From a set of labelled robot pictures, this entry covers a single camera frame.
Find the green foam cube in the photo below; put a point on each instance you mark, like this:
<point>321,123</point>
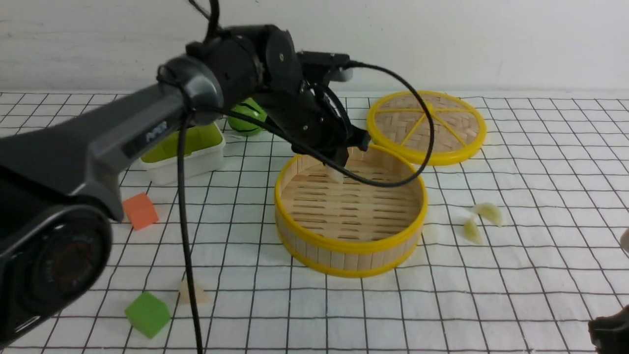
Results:
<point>148,314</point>

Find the pink dumpling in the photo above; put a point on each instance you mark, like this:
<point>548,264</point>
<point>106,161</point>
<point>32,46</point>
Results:
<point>201,296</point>
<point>335,176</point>

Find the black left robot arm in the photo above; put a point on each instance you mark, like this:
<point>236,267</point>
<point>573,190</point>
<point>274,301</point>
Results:
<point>59,185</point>

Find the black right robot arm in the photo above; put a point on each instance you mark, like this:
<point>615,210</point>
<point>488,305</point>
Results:
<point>610,335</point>

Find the orange foam cube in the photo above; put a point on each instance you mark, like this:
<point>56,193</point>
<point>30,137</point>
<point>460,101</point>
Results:
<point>140,211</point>

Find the white grid tablecloth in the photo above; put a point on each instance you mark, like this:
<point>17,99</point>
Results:
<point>557,168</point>

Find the green dumpling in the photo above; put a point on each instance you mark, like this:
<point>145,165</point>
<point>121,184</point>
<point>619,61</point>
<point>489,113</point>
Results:
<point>489,212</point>
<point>471,231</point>

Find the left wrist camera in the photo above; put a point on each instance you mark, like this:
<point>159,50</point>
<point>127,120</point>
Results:
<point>323,68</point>

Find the bamboo steamer lid yellow rim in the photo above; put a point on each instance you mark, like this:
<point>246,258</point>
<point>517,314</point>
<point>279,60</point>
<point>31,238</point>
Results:
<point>398,122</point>

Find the bamboo steamer tray yellow rim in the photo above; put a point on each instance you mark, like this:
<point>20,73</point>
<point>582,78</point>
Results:
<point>347,229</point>

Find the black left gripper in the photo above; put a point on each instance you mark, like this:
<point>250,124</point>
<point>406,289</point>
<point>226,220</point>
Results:
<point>310,124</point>

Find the green lidded white box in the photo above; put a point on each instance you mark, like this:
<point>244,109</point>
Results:
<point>203,154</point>

